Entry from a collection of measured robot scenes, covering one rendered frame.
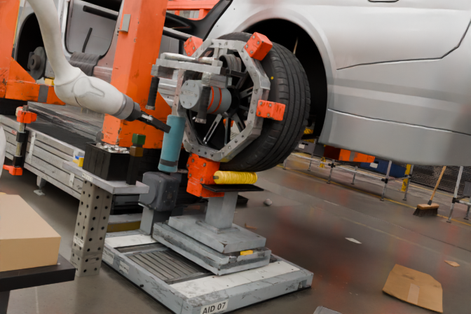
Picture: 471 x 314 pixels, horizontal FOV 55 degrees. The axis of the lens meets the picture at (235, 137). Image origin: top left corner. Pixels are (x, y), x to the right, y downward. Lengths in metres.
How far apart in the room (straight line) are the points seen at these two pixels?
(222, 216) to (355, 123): 0.77
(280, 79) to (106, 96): 0.75
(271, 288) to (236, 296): 0.24
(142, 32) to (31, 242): 1.31
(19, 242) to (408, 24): 1.61
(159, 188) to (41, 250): 1.04
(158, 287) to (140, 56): 1.12
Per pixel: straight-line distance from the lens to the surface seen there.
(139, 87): 2.39
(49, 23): 1.53
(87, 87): 1.57
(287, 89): 1.97
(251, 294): 2.07
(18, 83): 4.19
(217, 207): 2.24
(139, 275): 2.06
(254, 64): 1.95
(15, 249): 1.39
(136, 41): 2.36
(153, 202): 2.38
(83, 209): 2.08
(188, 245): 2.22
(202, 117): 1.81
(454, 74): 1.95
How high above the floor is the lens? 0.86
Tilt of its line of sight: 5 degrees down
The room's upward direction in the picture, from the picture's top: 11 degrees clockwise
